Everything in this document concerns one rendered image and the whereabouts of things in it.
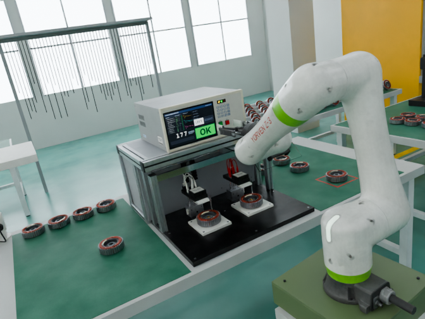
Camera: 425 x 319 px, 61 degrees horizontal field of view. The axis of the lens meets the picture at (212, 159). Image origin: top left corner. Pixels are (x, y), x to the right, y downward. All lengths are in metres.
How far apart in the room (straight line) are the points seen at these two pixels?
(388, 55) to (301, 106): 4.15
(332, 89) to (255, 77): 8.66
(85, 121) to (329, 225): 7.20
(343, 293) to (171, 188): 1.02
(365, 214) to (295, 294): 0.32
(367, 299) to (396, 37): 4.16
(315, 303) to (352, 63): 0.67
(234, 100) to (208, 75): 7.08
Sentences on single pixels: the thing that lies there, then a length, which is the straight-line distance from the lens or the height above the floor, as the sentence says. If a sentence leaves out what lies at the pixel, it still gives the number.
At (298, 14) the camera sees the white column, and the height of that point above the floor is 1.68.
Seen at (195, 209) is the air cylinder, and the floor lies 0.81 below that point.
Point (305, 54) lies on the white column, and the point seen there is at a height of 1.13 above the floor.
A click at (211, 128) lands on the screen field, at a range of 1.73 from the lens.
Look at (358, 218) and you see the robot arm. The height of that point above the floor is 1.08.
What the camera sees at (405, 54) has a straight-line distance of 4.96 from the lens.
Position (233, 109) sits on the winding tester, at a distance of 1.78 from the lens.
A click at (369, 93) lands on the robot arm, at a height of 1.38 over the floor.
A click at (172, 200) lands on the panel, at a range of 1.87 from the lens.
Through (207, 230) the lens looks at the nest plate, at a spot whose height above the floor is 0.78.
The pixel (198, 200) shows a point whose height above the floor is 0.88.
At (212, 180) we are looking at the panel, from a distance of 1.94.
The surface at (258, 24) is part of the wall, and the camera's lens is 9.69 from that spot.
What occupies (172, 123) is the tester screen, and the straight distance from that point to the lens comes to 1.64.
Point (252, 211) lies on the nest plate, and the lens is 1.73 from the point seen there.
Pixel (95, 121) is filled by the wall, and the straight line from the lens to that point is 7.99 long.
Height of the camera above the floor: 1.58
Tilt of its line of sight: 19 degrees down
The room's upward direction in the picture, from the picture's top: 9 degrees counter-clockwise
